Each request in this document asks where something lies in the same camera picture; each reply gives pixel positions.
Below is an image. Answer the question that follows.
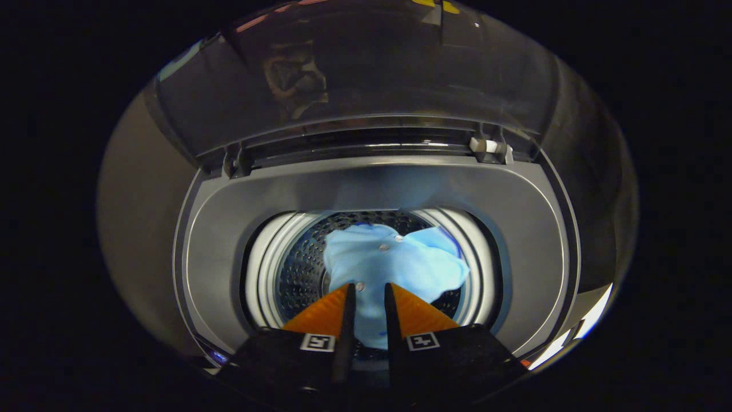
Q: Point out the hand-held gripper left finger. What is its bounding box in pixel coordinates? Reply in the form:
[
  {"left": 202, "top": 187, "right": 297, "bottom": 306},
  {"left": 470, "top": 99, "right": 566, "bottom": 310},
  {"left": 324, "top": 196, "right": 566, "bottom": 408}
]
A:
[{"left": 226, "top": 283, "right": 357, "bottom": 396}]

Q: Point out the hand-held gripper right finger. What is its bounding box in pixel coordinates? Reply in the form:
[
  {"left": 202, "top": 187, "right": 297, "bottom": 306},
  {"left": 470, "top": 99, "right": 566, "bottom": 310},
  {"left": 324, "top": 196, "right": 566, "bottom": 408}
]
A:
[{"left": 384, "top": 282, "right": 528, "bottom": 396}]

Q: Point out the light blue polo shirt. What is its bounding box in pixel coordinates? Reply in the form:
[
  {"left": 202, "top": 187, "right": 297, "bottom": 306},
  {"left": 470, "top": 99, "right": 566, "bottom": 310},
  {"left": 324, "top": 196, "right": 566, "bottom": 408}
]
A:
[{"left": 323, "top": 224, "right": 471, "bottom": 350}]

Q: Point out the grey washing machine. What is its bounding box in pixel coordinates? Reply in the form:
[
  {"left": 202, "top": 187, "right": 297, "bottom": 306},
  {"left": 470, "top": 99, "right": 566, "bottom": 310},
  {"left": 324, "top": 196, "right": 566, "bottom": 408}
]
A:
[{"left": 172, "top": 123, "right": 584, "bottom": 379}]

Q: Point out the dark transparent washing machine lid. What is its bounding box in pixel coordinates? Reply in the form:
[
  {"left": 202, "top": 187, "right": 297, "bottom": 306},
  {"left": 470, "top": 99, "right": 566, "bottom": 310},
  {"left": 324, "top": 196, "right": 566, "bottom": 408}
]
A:
[{"left": 143, "top": 0, "right": 559, "bottom": 173}]

